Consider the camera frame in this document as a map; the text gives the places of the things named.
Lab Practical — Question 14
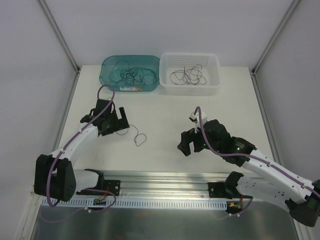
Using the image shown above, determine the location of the black purple cable bundle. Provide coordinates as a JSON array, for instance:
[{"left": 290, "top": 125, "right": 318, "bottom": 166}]
[{"left": 119, "top": 66, "right": 158, "bottom": 86}]

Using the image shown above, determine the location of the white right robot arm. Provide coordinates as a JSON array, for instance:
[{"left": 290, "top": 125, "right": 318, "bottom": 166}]
[{"left": 177, "top": 114, "right": 320, "bottom": 227}]

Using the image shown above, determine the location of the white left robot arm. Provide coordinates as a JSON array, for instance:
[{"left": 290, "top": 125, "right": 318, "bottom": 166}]
[{"left": 33, "top": 99, "right": 130, "bottom": 202}]

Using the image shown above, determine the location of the teal plastic basin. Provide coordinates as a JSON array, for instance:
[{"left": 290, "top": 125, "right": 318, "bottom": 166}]
[{"left": 99, "top": 55, "right": 160, "bottom": 92}]

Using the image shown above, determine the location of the white perforated plastic basket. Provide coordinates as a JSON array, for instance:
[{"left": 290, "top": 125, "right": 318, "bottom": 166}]
[{"left": 159, "top": 52, "right": 221, "bottom": 96}]

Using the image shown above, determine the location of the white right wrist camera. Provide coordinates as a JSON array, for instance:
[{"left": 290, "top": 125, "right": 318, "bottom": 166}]
[{"left": 189, "top": 111, "right": 208, "bottom": 125}]

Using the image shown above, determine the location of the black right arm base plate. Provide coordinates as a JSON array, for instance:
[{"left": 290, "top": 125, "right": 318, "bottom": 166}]
[{"left": 207, "top": 182, "right": 242, "bottom": 199}]

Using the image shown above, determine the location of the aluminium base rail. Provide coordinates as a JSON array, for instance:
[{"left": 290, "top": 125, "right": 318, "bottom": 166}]
[{"left": 31, "top": 171, "right": 288, "bottom": 201}]

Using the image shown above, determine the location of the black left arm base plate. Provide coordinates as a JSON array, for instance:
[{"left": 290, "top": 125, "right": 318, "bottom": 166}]
[{"left": 76, "top": 180, "right": 121, "bottom": 196}]

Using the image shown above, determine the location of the white slotted cable duct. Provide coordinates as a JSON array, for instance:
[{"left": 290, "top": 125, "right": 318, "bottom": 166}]
[{"left": 39, "top": 197, "right": 229, "bottom": 210}]

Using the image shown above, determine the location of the aluminium frame post left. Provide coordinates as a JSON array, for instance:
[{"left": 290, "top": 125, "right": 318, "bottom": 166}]
[{"left": 36, "top": 0, "right": 80, "bottom": 73}]

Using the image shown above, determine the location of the aluminium frame post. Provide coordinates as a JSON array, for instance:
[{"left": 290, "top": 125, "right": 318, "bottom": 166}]
[
  {"left": 36, "top": 0, "right": 80, "bottom": 73},
  {"left": 251, "top": 0, "right": 302, "bottom": 76}
]

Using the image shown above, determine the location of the aluminium frame post right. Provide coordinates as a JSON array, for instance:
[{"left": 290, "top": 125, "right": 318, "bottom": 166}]
[{"left": 251, "top": 0, "right": 302, "bottom": 76}]

